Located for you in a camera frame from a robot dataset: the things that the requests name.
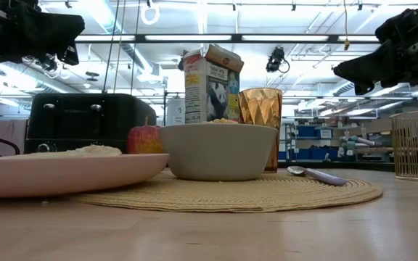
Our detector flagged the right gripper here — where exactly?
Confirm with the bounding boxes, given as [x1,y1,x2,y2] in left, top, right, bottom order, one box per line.
[333,0,418,96]

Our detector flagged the bagel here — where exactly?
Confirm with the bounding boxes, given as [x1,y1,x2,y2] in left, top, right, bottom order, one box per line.
[8,144,123,158]

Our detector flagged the spoon with lavender handle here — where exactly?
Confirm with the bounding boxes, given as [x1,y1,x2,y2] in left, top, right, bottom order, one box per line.
[286,165,349,187]

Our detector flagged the amber faceted tumbler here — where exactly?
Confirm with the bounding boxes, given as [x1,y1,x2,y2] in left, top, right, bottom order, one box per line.
[237,87,284,174]

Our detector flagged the red apple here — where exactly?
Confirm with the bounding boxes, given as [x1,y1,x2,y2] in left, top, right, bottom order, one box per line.
[126,115,165,154]

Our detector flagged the pink plate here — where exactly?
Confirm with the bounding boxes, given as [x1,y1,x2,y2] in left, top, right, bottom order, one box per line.
[0,152,171,199]

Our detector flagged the panda cereal box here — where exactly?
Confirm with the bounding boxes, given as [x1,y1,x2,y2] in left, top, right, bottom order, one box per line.
[182,43,245,125]

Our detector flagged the cream bowl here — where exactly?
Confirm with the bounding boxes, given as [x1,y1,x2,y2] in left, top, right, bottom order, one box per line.
[158,123,279,182]

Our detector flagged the black four-slot toaster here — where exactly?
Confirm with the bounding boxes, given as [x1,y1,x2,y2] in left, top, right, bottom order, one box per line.
[24,93,158,155]

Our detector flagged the shelf with blue bins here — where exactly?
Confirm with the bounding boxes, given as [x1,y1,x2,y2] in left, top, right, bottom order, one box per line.
[280,121,395,162]

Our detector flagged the yellow cereal puffs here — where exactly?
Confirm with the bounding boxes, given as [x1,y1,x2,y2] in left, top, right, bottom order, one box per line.
[202,117,240,125]

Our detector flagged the round woven tan placemat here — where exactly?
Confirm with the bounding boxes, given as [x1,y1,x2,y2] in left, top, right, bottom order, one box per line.
[72,169,384,214]

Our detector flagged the black hanging cable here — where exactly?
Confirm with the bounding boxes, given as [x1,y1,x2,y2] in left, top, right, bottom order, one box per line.
[112,0,127,94]
[130,0,142,96]
[102,0,121,94]

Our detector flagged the yellow hanging cable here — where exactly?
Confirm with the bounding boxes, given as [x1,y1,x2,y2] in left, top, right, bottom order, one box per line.
[343,0,351,51]

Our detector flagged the gold wire utensil holder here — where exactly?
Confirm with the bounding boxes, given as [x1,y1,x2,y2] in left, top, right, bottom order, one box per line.
[389,109,418,183]

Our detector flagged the white hanging ring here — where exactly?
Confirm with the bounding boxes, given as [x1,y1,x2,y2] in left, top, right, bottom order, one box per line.
[140,3,160,26]

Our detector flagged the black overhead camera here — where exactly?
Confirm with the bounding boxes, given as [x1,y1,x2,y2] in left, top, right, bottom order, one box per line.
[266,46,291,74]

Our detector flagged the black ceiling light rail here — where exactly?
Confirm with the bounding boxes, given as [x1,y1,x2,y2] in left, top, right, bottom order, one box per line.
[74,33,381,45]

